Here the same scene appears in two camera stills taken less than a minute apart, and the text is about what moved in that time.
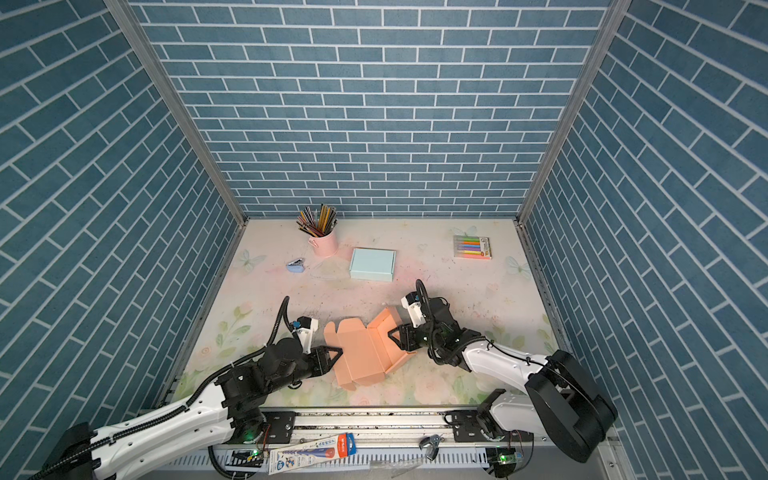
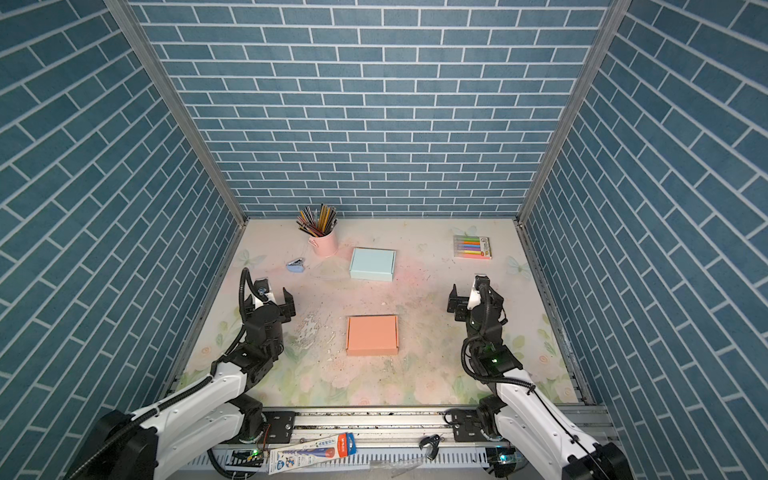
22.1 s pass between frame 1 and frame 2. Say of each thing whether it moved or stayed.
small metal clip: stayed
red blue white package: stayed
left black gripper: moved
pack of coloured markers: stayed
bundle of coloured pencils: stayed
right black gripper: moved
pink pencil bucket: stayed
